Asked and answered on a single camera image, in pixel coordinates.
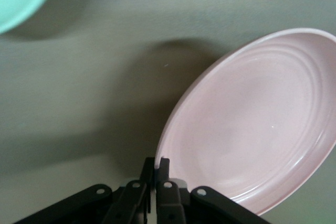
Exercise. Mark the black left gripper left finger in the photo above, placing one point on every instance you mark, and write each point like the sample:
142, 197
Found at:
137, 195

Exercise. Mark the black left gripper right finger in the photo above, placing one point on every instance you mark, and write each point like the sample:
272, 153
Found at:
168, 197

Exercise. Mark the pink plate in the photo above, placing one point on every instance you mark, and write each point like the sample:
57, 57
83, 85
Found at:
249, 124

